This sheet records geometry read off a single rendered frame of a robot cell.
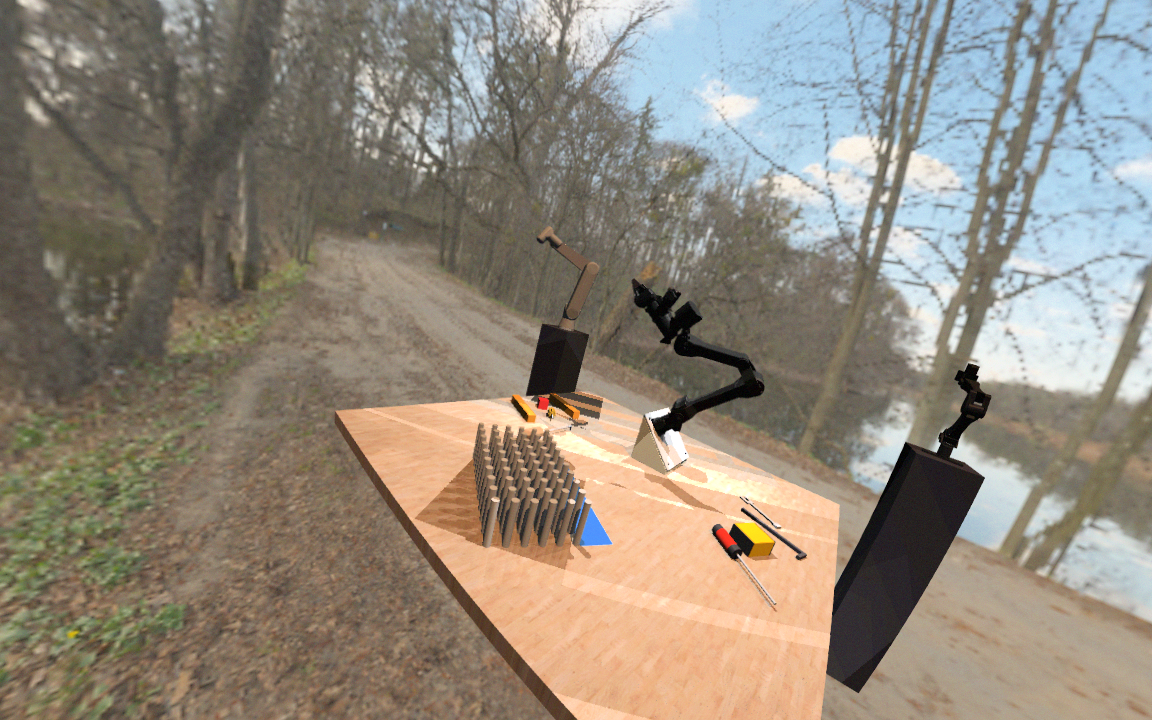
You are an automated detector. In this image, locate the blue flat strip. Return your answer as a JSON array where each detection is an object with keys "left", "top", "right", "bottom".
[{"left": 574, "top": 498, "right": 612, "bottom": 546}]

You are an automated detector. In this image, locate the red-handled screwdriver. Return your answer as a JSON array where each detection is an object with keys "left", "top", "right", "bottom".
[{"left": 712, "top": 524, "right": 776, "bottom": 606}]

